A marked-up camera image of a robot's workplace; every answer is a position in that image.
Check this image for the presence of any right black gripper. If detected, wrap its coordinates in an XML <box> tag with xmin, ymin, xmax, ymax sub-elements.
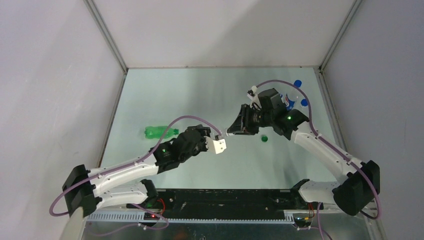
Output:
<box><xmin>227</xmin><ymin>104</ymin><xmax>273</xmax><ymax>136</ymax></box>

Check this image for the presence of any white bottle cap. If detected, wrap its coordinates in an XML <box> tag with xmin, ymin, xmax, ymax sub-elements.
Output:
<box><xmin>225</xmin><ymin>128</ymin><xmax>233</xmax><ymax>137</ymax></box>

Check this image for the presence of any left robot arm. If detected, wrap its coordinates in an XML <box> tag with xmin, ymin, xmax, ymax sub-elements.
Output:
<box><xmin>62</xmin><ymin>125</ymin><xmax>227</xmax><ymax>217</ymax></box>

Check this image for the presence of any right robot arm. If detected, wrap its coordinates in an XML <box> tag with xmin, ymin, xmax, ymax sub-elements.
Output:
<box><xmin>226</xmin><ymin>87</ymin><xmax>380</xmax><ymax>216</ymax></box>

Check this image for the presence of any green bottle cap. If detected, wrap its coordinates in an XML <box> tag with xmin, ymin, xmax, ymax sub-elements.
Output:
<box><xmin>261</xmin><ymin>135</ymin><xmax>269</xmax><ymax>143</ymax></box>

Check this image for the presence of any green plastic bottle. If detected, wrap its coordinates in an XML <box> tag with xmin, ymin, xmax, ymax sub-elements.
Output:
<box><xmin>144</xmin><ymin>126</ymin><xmax>180</xmax><ymax>140</ymax></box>

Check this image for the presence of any clear bottle blue cap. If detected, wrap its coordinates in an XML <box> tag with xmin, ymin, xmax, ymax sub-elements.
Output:
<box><xmin>295</xmin><ymin>98</ymin><xmax>309</xmax><ymax>116</ymax></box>

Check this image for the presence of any pepsi bottle blue cap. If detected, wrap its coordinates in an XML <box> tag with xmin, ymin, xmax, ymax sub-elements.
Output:
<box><xmin>281</xmin><ymin>79</ymin><xmax>303</xmax><ymax>112</ymax></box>

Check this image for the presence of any left circuit board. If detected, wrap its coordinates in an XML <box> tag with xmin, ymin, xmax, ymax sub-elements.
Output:
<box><xmin>143</xmin><ymin>212</ymin><xmax>161</xmax><ymax>221</ymax></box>

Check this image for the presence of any circuit board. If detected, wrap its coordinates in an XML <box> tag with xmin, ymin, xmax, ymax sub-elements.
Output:
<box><xmin>294</xmin><ymin>217</ymin><xmax>312</xmax><ymax>228</ymax></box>
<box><xmin>143</xmin><ymin>212</ymin><xmax>161</xmax><ymax>221</ymax></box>

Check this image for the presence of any right circuit board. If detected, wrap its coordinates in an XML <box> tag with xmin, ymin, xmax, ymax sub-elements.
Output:
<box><xmin>294</xmin><ymin>217</ymin><xmax>312</xmax><ymax>228</ymax></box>

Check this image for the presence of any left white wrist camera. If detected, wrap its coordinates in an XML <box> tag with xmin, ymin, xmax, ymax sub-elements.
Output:
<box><xmin>205</xmin><ymin>137</ymin><xmax>227</xmax><ymax>154</ymax></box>

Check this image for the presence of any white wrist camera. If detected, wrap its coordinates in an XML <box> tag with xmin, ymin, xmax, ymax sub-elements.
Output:
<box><xmin>247</xmin><ymin>85</ymin><xmax>258</xmax><ymax>100</ymax></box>
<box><xmin>205</xmin><ymin>137</ymin><xmax>227</xmax><ymax>154</ymax></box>

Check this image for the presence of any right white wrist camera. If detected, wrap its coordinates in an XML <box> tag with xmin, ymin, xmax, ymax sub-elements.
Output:
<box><xmin>247</xmin><ymin>85</ymin><xmax>258</xmax><ymax>100</ymax></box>

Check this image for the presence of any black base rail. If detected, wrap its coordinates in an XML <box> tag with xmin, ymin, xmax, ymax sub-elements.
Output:
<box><xmin>140</xmin><ymin>188</ymin><xmax>319</xmax><ymax>221</ymax></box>

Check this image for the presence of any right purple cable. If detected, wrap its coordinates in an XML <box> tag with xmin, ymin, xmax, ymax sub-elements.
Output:
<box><xmin>255</xmin><ymin>79</ymin><xmax>383</xmax><ymax>240</ymax></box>

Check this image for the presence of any purple cable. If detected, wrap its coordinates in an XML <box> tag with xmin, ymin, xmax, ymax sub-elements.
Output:
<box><xmin>255</xmin><ymin>79</ymin><xmax>383</xmax><ymax>240</ymax></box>
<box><xmin>48</xmin><ymin>115</ymin><xmax>223</xmax><ymax>233</ymax></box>

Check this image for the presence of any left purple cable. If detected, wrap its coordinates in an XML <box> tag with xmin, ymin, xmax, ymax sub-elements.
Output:
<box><xmin>48</xmin><ymin>115</ymin><xmax>223</xmax><ymax>233</ymax></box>

